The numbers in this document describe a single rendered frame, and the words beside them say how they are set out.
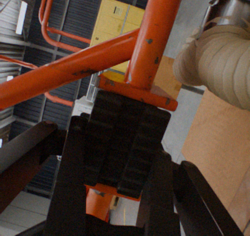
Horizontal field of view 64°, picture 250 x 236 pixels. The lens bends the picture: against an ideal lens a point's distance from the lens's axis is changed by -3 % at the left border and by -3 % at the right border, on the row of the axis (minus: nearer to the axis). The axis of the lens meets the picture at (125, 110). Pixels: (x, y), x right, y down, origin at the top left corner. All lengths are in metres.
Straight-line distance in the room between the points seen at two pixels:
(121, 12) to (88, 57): 7.44
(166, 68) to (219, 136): 1.40
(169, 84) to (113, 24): 6.01
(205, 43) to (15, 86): 0.15
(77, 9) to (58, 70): 11.05
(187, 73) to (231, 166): 0.11
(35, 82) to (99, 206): 0.12
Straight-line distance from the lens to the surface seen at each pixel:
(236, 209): 0.23
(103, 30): 7.53
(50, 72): 0.18
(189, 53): 0.20
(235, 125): 0.26
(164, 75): 1.66
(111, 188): 0.17
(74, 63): 0.17
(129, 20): 7.55
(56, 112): 11.59
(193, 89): 2.02
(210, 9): 0.19
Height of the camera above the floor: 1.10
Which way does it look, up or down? 4 degrees down
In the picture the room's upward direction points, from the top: 73 degrees counter-clockwise
